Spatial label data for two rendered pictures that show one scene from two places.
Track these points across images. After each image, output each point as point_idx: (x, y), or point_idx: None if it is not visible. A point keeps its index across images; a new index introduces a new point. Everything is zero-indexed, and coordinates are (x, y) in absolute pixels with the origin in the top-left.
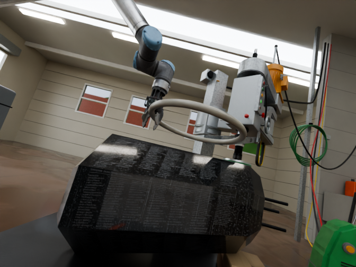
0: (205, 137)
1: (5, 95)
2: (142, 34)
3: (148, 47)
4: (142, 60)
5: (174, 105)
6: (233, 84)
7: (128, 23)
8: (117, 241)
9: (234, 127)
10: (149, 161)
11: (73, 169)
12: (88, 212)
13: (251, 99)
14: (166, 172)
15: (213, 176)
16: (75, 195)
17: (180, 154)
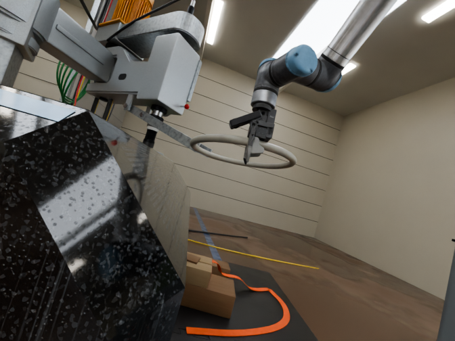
0: (198, 145)
1: None
2: (338, 81)
3: (324, 91)
4: (309, 82)
5: (293, 164)
6: (176, 42)
7: (357, 48)
8: None
9: (151, 102)
10: (171, 191)
11: (122, 335)
12: None
13: (187, 83)
14: (183, 202)
15: (183, 187)
16: None
17: (162, 162)
